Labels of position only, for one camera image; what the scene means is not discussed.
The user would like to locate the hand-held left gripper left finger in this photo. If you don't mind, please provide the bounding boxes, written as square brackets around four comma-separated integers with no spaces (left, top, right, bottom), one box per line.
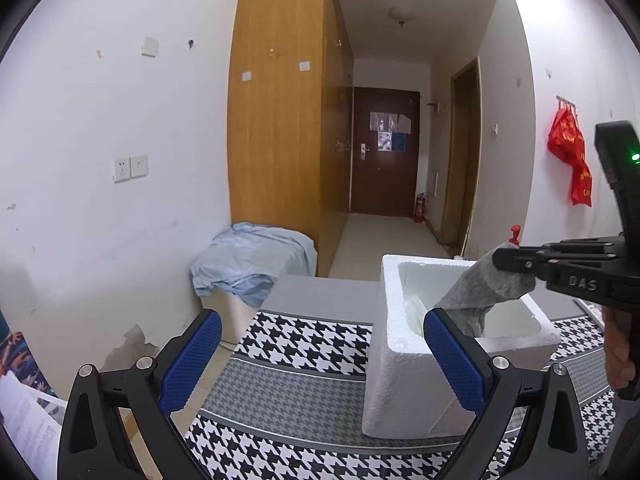
[56,308,223,480]

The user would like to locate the dark brown entrance door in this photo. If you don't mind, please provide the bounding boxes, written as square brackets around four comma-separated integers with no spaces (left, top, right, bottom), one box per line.
[349,86,420,218]

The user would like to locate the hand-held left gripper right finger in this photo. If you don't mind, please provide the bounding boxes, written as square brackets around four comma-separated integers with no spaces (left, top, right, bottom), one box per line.
[422,307,586,480]

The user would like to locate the light blue crumpled cloth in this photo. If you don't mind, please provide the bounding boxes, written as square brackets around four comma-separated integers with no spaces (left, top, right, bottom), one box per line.
[190,221,317,308]

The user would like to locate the grey sock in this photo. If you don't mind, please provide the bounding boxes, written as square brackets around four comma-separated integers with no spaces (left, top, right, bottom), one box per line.
[432,240,537,338]

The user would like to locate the white door notice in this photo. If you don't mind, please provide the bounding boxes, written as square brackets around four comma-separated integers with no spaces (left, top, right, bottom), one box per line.
[370,111,412,134]

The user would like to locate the person's right hand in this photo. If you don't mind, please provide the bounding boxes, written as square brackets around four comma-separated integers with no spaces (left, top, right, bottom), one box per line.
[601,305,638,390]

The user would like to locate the colourful printed cloth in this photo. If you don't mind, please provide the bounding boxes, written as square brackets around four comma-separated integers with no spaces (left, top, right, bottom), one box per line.
[0,310,52,396]

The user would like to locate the red plastic bag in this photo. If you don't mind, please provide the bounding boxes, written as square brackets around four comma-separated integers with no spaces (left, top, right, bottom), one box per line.
[570,160,594,207]
[546,107,587,166]

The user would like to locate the houndstooth tablecloth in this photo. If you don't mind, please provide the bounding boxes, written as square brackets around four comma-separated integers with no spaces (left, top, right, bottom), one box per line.
[185,310,617,480]

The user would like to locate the white foam box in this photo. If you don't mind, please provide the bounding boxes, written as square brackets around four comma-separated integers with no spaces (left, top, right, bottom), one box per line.
[361,254,562,441]

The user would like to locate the wooden wardrobe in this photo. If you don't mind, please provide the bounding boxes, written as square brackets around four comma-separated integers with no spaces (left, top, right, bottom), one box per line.
[227,0,355,278]

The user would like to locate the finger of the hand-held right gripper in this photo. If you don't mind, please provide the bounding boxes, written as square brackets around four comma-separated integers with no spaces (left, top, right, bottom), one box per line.
[540,236,626,256]
[492,246,617,279]

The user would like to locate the light wooden side door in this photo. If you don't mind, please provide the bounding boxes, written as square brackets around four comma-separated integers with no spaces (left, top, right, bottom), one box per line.
[440,57,482,256]

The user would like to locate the printed paper sheets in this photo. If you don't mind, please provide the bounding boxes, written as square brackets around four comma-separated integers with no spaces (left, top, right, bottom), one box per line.
[0,372,63,480]

